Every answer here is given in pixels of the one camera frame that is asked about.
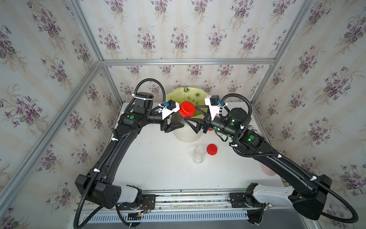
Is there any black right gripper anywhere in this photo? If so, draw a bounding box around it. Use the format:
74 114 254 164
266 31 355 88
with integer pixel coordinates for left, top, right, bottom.
186 104 241 142

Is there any red-lid tea jar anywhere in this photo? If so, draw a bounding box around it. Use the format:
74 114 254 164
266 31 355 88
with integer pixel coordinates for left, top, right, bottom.
193 146 206 164
170 101 195 125

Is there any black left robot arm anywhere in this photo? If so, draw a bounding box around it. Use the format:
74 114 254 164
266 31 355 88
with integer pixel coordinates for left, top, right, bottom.
73 78 184 229

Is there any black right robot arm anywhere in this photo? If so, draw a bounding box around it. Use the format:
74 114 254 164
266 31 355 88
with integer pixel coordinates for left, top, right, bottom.
184 93 358 223

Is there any white trash bin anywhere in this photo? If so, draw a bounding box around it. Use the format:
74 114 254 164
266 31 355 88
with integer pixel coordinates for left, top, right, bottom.
173 124 203 143

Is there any pink plastic cup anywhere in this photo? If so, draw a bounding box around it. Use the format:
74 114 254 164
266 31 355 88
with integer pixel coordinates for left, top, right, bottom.
261 164 276 177

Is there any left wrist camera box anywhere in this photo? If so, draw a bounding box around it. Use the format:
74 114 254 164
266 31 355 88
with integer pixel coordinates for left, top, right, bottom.
158 100 180 120

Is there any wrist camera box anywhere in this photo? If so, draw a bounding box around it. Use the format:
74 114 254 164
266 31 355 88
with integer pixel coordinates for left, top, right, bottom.
205 95 227 121
158 100 180 120

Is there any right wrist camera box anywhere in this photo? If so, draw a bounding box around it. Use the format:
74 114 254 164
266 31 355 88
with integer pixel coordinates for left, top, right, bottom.
205 95 227 121

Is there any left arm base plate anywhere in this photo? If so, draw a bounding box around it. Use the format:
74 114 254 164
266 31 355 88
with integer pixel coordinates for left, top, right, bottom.
118 194 156 212

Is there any aluminium rail frame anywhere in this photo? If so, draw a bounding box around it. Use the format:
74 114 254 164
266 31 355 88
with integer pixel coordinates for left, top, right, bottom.
71 188 311 214

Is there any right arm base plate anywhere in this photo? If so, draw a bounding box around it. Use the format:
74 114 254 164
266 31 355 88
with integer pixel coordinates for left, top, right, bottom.
228 192 266 208

